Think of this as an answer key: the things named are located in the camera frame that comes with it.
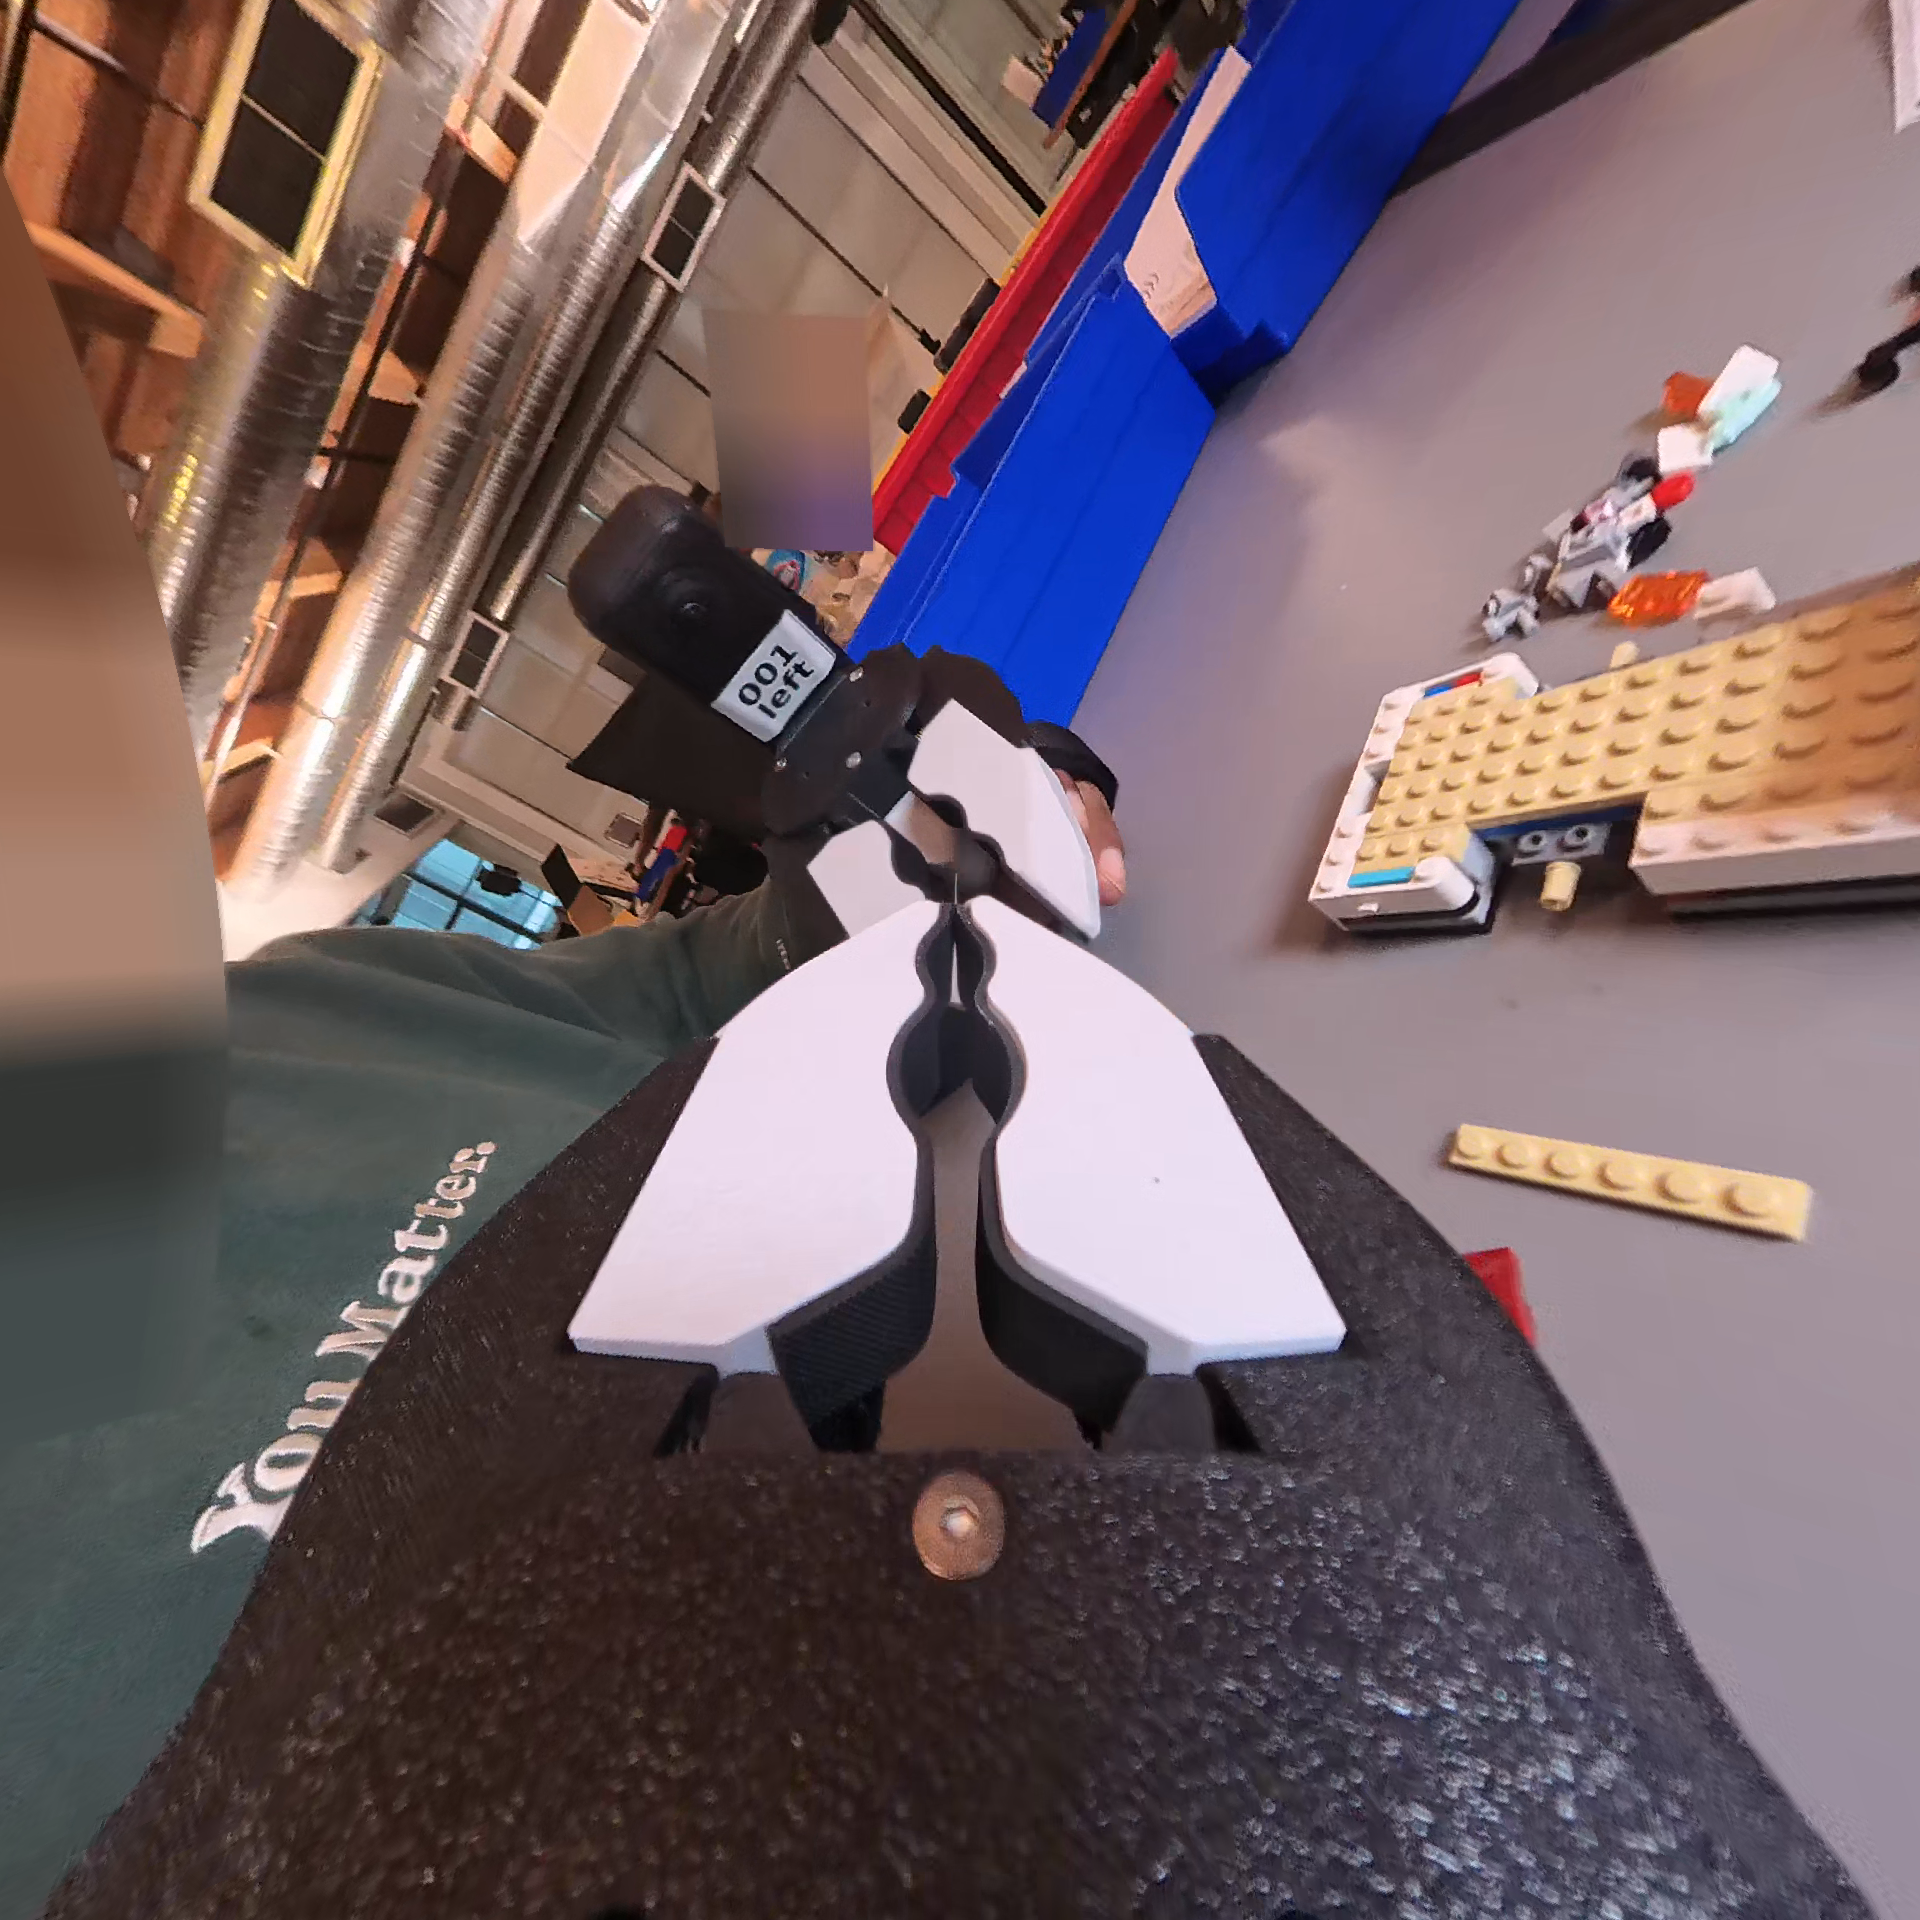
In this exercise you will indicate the pile of small grey bricks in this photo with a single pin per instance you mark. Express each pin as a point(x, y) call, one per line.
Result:
point(1580, 555)

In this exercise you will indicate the person's left hand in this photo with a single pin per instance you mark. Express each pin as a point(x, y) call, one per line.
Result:
point(1096, 810)

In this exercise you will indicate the white small brick plate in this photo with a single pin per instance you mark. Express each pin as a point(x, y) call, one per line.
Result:
point(1736, 590)

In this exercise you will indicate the red toy brick truck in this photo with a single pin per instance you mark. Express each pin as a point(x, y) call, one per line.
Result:
point(1651, 751)

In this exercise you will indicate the person in green sweatshirt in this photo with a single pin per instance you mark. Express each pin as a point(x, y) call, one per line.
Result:
point(136, 1653)

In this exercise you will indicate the black clip brick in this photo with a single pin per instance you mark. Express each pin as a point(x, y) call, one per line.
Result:
point(1879, 362)

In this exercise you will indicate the silver ventilation duct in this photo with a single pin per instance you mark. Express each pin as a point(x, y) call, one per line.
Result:
point(286, 390)
point(602, 303)

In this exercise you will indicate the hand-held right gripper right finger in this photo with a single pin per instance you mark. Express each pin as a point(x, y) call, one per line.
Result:
point(1159, 1188)

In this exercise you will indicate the red curved slope brick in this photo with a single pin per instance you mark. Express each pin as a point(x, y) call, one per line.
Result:
point(1501, 1294)

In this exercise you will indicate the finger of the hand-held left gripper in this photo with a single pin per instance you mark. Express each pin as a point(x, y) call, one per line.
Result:
point(862, 888)
point(1023, 810)

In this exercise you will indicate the person's left forearm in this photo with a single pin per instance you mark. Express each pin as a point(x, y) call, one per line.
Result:
point(709, 966)

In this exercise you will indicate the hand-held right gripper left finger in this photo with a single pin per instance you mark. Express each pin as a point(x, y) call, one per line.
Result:
point(753, 1188)

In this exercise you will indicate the red plastic bin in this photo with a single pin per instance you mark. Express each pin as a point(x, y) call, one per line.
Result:
point(1023, 286)

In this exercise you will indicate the tan long brick plate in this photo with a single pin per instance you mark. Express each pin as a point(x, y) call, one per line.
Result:
point(1638, 1184)

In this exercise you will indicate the pale turquoise brick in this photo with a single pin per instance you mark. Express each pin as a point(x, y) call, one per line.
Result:
point(1743, 390)

